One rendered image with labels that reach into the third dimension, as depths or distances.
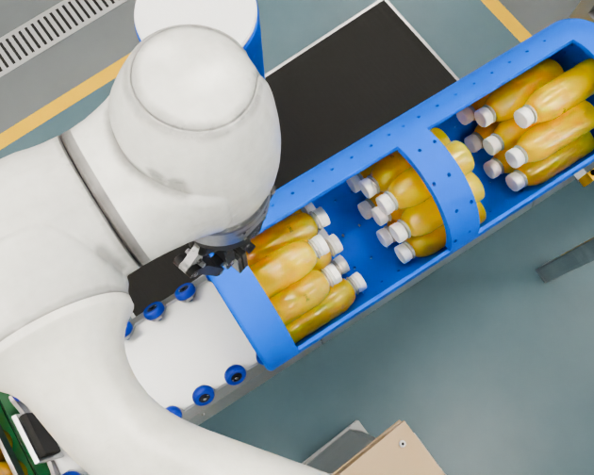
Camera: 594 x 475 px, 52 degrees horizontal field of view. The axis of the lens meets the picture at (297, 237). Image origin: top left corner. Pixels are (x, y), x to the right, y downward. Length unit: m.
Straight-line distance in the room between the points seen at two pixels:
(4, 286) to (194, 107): 0.14
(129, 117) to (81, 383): 0.15
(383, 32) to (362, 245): 1.35
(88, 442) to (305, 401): 1.87
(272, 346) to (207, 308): 0.31
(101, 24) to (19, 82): 0.41
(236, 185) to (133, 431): 0.15
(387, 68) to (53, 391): 2.17
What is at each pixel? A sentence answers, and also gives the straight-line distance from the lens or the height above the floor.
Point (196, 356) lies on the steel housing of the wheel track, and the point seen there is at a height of 0.93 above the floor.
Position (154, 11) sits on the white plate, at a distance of 1.49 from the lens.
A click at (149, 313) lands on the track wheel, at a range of 1.29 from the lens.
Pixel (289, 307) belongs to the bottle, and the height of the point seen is 1.13.
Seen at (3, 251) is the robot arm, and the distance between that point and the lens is 0.38.
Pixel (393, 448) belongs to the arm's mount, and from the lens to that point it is 1.18.
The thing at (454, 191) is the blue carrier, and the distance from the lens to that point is 1.10.
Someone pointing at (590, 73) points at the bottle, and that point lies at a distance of 1.34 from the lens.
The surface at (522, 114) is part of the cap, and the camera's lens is 1.26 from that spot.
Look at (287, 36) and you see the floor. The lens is 2.66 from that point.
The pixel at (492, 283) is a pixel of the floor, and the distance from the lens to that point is 2.38.
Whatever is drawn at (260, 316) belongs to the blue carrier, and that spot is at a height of 1.22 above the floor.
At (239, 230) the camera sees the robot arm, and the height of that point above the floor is 1.75.
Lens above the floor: 2.22
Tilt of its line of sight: 75 degrees down
